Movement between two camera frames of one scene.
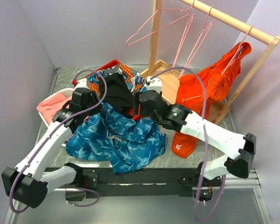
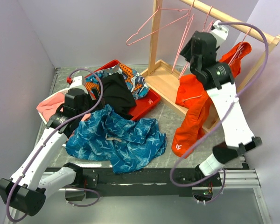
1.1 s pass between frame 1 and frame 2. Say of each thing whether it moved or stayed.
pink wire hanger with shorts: stayed
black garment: stayed
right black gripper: moved
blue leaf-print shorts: stayed
